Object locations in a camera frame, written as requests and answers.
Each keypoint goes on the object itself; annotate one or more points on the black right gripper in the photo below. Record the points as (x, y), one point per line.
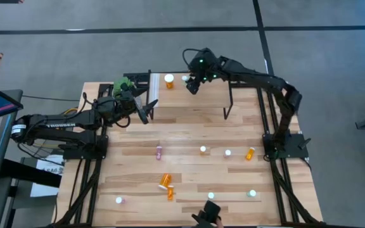
(203, 74)

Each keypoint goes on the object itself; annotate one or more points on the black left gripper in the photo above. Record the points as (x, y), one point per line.
(128, 109)

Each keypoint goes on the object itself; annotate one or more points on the green pill bottle white cap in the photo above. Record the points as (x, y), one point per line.
(185, 78)
(251, 193)

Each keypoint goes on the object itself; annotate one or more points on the orange pill bottle white cap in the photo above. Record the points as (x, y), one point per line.
(169, 84)
(170, 193)
(250, 154)
(203, 149)

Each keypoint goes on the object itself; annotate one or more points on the pink pill bottle white cap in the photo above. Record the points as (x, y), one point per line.
(118, 200)
(159, 153)
(227, 152)

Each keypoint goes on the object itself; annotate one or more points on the large orange pill bottle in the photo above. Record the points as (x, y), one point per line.
(165, 180)

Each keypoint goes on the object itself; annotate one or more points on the green bottle pastel tablets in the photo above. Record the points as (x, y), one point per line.
(211, 195)

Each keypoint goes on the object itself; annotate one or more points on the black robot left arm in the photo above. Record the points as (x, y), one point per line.
(59, 125)

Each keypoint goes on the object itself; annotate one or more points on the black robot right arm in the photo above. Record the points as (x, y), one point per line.
(255, 77)

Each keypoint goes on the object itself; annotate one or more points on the wooden shelf black metal legs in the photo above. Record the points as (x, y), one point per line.
(195, 98)

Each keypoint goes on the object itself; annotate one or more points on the potted plant triangle-pattern pot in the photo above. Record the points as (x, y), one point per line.
(119, 85)

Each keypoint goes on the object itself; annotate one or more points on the white printed sheet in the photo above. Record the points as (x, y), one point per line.
(43, 190)

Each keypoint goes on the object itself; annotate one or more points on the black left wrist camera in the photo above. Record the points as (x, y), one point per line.
(128, 92)

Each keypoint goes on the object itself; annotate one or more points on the black rig frame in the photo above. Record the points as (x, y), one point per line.
(97, 164)

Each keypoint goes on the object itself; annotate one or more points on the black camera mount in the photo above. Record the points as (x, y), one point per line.
(211, 210)

